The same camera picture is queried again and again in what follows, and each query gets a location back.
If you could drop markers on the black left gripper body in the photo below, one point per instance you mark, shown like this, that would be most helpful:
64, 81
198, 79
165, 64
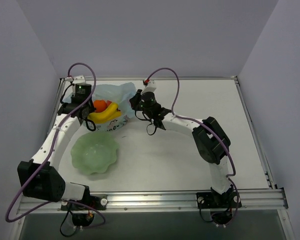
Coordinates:
83, 113

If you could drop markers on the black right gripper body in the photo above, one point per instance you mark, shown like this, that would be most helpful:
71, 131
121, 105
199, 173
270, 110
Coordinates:
135, 100

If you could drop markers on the fake orange fruit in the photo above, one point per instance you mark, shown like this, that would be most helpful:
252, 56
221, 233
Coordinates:
100, 105

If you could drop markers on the light blue plastic bag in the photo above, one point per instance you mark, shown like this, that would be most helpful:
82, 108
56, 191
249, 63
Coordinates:
120, 94

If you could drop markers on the yellow fake banana bunch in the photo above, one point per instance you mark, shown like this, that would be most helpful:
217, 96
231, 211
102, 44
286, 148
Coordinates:
110, 113

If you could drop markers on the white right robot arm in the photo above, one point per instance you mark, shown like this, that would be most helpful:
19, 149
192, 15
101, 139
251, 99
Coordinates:
210, 140

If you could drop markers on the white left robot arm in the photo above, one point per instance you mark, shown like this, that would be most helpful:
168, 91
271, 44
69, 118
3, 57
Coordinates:
39, 177

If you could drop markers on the green scalloped glass bowl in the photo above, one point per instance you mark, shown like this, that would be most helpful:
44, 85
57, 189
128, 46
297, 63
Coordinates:
94, 152

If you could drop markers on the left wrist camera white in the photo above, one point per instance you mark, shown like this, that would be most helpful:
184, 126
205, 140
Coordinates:
75, 79

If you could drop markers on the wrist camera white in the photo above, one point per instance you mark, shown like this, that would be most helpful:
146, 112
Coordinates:
75, 79
149, 86

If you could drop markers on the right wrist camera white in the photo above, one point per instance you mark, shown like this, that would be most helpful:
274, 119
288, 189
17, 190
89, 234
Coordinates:
149, 86

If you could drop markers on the aluminium table edge rail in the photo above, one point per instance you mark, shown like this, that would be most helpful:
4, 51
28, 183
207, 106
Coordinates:
167, 78

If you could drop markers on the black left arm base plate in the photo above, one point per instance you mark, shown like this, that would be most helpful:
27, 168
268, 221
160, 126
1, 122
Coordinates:
98, 202

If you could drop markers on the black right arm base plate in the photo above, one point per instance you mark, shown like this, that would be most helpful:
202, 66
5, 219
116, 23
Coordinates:
214, 200

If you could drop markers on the front aluminium frame rail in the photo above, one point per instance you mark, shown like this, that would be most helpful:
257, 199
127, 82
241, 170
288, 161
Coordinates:
187, 201

